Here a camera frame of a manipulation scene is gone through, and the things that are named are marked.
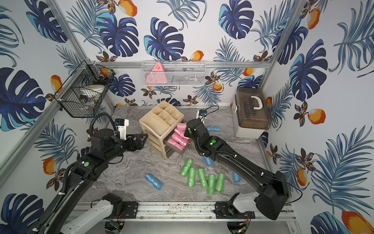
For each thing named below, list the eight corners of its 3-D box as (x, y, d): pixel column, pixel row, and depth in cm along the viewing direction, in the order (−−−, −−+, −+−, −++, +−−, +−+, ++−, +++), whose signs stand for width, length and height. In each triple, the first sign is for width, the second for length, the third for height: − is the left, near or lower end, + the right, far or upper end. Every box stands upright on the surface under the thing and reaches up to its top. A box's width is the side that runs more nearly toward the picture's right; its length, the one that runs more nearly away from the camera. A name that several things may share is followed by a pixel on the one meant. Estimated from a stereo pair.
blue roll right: (233, 183, 85) (234, 181, 84) (231, 172, 90) (232, 170, 88) (241, 183, 85) (242, 181, 84) (239, 172, 90) (240, 170, 88)
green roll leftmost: (180, 175, 88) (180, 174, 86) (185, 159, 95) (185, 157, 92) (188, 178, 87) (188, 176, 85) (192, 161, 94) (193, 159, 91)
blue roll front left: (144, 180, 87) (143, 178, 84) (149, 174, 89) (148, 172, 86) (159, 191, 83) (158, 190, 80) (164, 185, 85) (163, 183, 82)
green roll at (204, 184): (201, 189, 83) (201, 187, 81) (197, 170, 90) (197, 168, 88) (208, 187, 83) (208, 186, 82) (203, 169, 90) (204, 167, 89)
